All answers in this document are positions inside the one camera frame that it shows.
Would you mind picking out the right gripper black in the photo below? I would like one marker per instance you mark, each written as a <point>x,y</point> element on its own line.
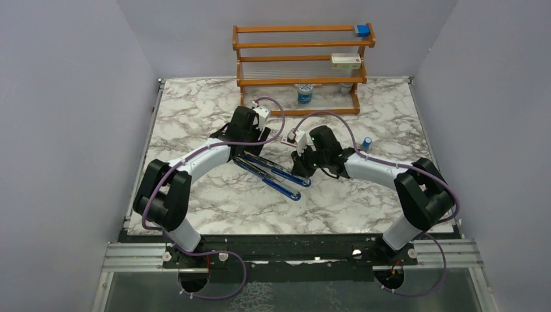
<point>299,166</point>

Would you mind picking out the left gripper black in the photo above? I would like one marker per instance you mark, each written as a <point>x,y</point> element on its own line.
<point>260,134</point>

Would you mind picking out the blue stapler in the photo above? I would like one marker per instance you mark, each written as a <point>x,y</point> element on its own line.
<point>272,174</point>

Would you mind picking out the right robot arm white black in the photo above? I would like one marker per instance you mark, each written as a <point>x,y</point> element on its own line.
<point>419,186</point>

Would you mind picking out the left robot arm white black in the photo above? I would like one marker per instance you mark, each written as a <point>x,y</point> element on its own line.
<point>164,192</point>

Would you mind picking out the small blue capped cylinder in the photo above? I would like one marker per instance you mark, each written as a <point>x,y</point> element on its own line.
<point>365,145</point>

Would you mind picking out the blue white cup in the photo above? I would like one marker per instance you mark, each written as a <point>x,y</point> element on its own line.
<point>305,93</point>

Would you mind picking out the orange wooden shelf rack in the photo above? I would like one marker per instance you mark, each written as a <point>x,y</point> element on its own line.
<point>273,60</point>

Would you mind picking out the white small jar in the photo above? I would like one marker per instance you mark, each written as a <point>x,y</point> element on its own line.
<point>345,88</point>

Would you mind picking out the white green carton box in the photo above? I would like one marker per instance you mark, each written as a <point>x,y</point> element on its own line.
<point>345,61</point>

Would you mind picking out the blue box on top shelf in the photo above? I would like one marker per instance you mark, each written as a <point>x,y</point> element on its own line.
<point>362,31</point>

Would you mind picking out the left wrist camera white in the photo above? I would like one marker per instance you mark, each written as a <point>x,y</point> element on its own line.
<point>263,114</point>

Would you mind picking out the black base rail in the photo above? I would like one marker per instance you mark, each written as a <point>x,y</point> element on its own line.
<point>290,258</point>

